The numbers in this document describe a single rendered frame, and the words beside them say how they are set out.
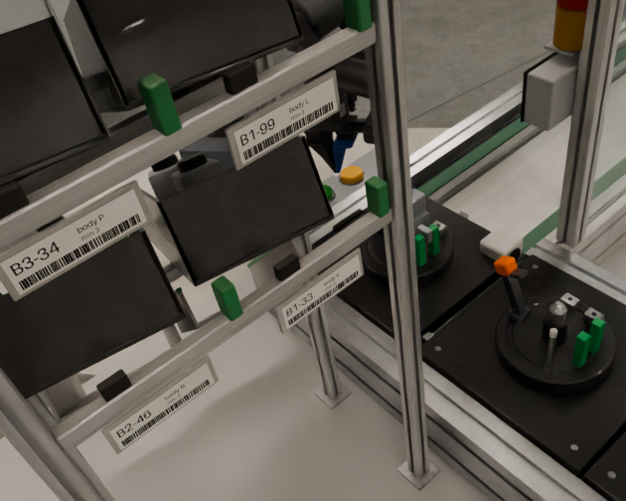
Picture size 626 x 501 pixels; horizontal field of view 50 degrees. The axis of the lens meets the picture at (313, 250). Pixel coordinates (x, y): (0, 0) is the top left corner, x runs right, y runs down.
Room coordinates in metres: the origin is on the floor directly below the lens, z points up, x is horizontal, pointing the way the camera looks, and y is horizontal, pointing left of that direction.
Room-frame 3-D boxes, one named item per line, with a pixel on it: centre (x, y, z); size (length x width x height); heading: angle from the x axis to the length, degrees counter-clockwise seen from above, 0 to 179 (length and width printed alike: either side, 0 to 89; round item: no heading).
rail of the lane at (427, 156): (0.99, -0.29, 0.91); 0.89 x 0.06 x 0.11; 122
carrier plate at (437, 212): (0.71, -0.14, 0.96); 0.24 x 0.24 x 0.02; 32
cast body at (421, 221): (0.71, -0.14, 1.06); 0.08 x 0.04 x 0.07; 32
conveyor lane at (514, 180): (0.85, -0.40, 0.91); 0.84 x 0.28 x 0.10; 122
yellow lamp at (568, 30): (0.72, -0.36, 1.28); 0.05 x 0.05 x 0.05
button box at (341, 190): (0.94, -0.09, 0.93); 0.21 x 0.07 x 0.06; 122
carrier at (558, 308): (0.50, -0.27, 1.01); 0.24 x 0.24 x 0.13; 32
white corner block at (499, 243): (0.68, -0.27, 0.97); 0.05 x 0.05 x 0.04; 32
